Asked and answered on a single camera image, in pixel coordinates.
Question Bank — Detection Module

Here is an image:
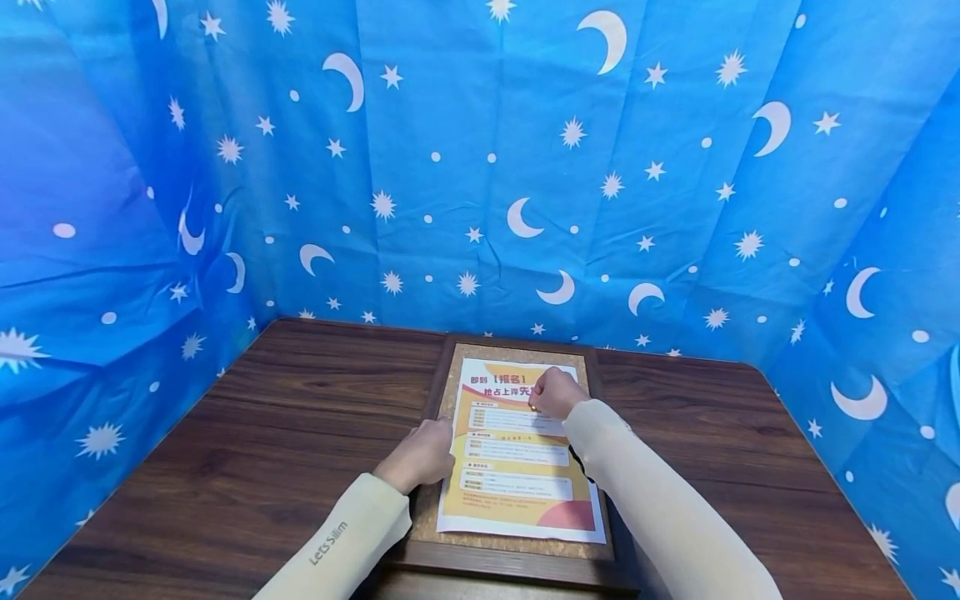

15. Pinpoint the person's right hand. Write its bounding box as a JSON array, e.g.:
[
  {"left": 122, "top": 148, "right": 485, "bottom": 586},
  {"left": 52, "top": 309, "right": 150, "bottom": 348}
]
[{"left": 528, "top": 367, "right": 593, "bottom": 421}]

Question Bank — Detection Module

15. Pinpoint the person's left hand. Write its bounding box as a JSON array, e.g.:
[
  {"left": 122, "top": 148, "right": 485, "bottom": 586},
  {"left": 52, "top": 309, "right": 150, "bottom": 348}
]
[{"left": 373, "top": 418, "right": 457, "bottom": 496}]

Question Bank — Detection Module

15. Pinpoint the yellow and white printed poster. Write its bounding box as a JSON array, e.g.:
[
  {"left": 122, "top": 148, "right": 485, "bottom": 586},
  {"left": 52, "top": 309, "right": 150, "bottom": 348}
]
[{"left": 436, "top": 358, "right": 608, "bottom": 546}]

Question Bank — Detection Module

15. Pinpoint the person's right forearm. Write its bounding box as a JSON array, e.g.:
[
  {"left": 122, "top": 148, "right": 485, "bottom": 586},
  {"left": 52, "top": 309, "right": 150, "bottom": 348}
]
[{"left": 562, "top": 398, "right": 784, "bottom": 600}]

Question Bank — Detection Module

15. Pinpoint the cork board with brown frame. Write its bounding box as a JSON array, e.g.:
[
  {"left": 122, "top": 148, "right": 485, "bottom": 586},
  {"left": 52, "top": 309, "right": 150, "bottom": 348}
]
[{"left": 383, "top": 334, "right": 640, "bottom": 593}]

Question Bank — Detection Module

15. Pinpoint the person's left forearm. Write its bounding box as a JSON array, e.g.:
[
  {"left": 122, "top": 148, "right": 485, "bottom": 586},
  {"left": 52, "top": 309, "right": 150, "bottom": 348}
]
[{"left": 252, "top": 472, "right": 413, "bottom": 600}]

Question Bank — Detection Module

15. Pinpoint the black wrist band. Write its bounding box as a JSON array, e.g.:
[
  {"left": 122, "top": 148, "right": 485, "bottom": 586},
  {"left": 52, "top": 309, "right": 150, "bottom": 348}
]
[{"left": 567, "top": 444, "right": 599, "bottom": 487}]

